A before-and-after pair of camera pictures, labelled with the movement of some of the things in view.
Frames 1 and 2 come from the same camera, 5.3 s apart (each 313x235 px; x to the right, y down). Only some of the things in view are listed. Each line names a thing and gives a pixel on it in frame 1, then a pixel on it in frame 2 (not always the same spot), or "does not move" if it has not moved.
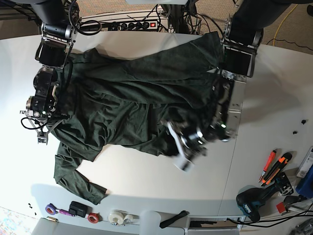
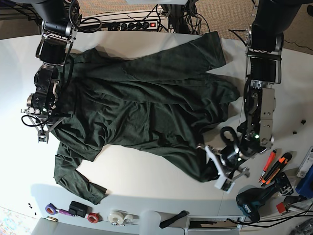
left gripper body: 44,134 does not move
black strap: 166,223 does not move
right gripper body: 191,147 to 229,174
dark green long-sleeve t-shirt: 124,101 does not move
